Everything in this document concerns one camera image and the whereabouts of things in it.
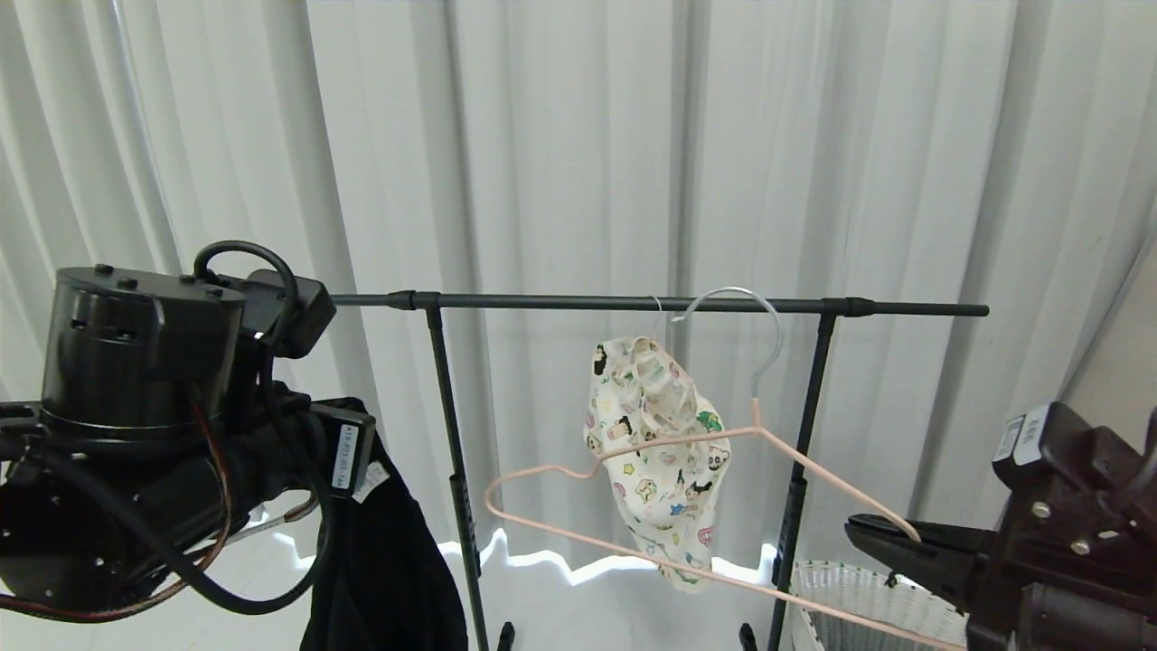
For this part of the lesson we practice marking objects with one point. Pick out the pink clothes hanger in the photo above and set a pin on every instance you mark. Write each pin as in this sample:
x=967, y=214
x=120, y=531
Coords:
x=657, y=312
x=756, y=411

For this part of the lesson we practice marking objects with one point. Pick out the black garment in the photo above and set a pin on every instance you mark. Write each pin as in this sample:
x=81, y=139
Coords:
x=389, y=579

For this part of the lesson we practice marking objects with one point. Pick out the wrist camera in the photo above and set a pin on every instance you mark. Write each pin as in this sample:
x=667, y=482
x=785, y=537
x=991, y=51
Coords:
x=1067, y=452
x=298, y=312

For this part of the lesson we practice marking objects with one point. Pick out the white laundry basket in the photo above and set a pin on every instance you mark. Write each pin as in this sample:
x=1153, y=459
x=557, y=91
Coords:
x=859, y=597

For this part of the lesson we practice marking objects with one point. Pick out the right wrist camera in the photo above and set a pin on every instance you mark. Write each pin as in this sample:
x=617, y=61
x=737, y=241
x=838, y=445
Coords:
x=1067, y=452

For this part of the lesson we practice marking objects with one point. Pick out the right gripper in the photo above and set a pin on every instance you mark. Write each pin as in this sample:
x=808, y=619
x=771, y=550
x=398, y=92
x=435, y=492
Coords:
x=1085, y=624

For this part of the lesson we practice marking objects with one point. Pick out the black clothes rack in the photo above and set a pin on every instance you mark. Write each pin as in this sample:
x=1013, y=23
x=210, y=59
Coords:
x=587, y=301

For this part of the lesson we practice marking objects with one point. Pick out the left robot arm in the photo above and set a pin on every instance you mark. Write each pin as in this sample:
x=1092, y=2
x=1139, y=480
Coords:
x=136, y=362

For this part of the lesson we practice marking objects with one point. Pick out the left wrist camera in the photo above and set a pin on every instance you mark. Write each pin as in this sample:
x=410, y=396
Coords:
x=298, y=312

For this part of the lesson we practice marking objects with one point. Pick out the cream printed garment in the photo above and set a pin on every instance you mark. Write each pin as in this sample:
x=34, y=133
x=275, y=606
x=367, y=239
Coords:
x=660, y=506

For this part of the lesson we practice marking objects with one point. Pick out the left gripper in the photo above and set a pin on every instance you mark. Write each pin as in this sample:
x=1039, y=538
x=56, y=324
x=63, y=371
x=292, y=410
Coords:
x=181, y=488

